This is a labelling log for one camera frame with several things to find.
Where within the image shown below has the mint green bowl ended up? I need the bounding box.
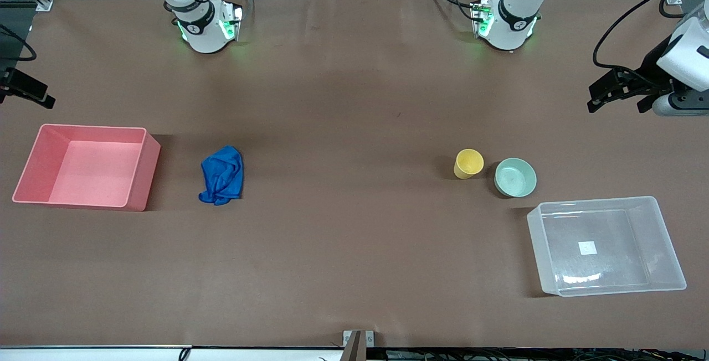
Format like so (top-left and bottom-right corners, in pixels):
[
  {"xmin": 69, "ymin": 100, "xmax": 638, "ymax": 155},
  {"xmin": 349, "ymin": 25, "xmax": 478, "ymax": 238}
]
[{"xmin": 494, "ymin": 157, "xmax": 538, "ymax": 198}]

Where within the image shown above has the yellow plastic cup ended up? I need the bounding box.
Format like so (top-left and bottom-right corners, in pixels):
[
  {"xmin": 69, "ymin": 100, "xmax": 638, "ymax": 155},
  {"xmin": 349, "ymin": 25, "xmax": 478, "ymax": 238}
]
[{"xmin": 453, "ymin": 148, "xmax": 485, "ymax": 180}]

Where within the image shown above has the blue microfibre cloth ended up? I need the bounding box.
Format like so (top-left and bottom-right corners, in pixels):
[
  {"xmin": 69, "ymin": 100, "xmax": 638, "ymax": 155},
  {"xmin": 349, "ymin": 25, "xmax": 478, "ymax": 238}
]
[{"xmin": 198, "ymin": 146, "xmax": 245, "ymax": 206}]

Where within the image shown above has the clear plastic storage box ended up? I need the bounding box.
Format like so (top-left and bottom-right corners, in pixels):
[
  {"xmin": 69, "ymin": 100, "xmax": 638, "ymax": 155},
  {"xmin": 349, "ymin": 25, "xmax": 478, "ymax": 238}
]
[{"xmin": 526, "ymin": 195, "xmax": 688, "ymax": 298}]

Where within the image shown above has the pink plastic bin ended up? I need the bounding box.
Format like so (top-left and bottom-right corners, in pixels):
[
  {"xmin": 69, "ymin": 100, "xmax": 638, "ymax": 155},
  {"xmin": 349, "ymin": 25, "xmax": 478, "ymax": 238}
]
[{"xmin": 12, "ymin": 123, "xmax": 162, "ymax": 212}]

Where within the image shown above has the paper table cover sheet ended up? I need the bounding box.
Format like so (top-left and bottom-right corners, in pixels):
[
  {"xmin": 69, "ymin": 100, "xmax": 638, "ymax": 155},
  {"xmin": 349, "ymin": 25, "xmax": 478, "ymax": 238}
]
[{"xmin": 0, "ymin": 0, "xmax": 709, "ymax": 349}]

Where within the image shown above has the long black cable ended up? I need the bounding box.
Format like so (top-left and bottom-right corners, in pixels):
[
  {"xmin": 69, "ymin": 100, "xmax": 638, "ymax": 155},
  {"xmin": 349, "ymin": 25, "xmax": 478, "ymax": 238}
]
[{"xmin": 592, "ymin": 0, "xmax": 709, "ymax": 82}]

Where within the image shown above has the black cable beside table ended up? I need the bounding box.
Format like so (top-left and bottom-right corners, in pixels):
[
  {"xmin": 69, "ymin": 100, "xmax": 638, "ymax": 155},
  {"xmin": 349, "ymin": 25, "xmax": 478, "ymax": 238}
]
[{"xmin": 0, "ymin": 22, "xmax": 37, "ymax": 64}]

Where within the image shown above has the short looped black cable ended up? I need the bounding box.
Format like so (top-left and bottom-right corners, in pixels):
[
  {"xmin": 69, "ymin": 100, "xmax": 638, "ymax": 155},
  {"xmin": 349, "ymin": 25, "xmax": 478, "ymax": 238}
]
[{"xmin": 658, "ymin": 0, "xmax": 687, "ymax": 19}]

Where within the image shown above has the metal table edge bracket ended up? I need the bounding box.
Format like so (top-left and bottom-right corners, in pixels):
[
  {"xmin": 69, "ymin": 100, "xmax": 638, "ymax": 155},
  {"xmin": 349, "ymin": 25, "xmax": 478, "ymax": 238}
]
[{"xmin": 342, "ymin": 330, "xmax": 376, "ymax": 361}]

